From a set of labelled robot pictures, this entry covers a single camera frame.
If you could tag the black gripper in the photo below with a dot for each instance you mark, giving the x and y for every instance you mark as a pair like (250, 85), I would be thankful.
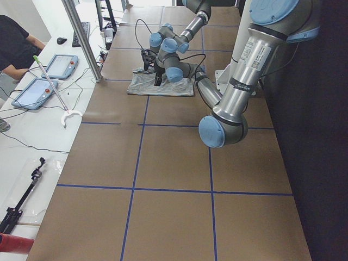
(158, 74)

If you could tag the navy white striped polo shirt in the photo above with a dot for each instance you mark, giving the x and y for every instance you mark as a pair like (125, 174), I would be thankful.
(143, 83)

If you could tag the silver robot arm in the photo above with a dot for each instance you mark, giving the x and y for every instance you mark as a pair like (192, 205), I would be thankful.
(166, 39)
(269, 24)

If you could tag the white reacher grabber stick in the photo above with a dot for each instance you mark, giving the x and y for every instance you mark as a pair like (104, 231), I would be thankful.
(68, 112)

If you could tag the upper blue teach pendant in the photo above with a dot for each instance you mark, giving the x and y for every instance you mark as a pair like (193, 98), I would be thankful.
(61, 66)

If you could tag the blue teach pendant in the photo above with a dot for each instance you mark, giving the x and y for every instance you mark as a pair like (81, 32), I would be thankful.
(37, 92)
(61, 66)

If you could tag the black computer mouse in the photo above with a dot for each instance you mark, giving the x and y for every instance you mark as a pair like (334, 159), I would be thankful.
(61, 40)

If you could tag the lower blue teach pendant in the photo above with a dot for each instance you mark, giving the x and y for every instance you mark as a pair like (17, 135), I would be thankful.
(37, 92)

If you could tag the person in black shirt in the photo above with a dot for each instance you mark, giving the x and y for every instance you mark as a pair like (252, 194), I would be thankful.
(17, 48)

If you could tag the black tripod stand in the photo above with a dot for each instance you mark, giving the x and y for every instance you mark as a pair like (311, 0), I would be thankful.
(14, 213)

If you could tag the red cylinder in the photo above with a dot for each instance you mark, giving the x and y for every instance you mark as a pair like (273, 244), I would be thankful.
(15, 244)

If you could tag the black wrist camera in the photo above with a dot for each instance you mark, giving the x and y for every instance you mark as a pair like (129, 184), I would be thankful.
(148, 57)

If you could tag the aluminium frame post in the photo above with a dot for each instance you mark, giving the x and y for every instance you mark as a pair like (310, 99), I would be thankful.
(84, 43)

